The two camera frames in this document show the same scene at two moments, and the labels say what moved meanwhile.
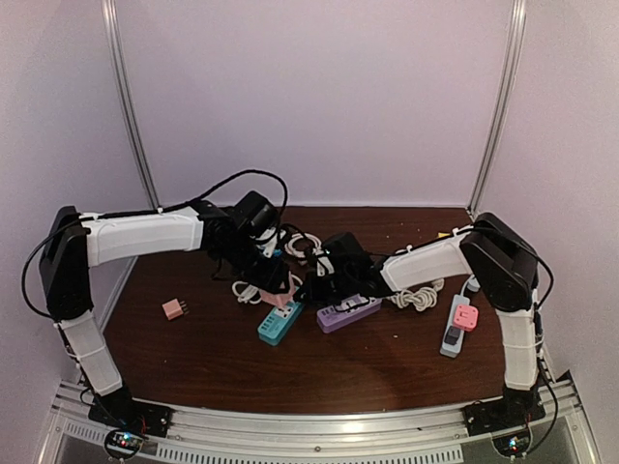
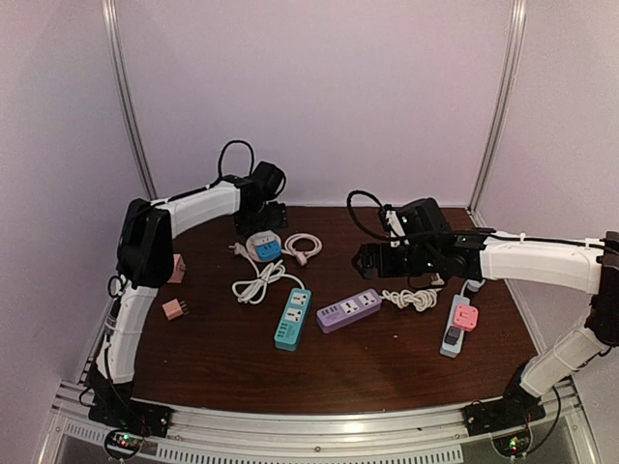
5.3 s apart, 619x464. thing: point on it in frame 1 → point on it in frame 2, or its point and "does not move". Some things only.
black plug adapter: (452, 334) does not move
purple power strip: (353, 308) does not move
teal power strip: (275, 327) → (291, 326)
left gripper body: (252, 273) → (261, 219)
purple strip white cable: (422, 299) does not move
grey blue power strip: (454, 350) does not move
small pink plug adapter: (174, 308) does not move
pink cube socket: (280, 299) → (179, 269)
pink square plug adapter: (465, 317) does not move
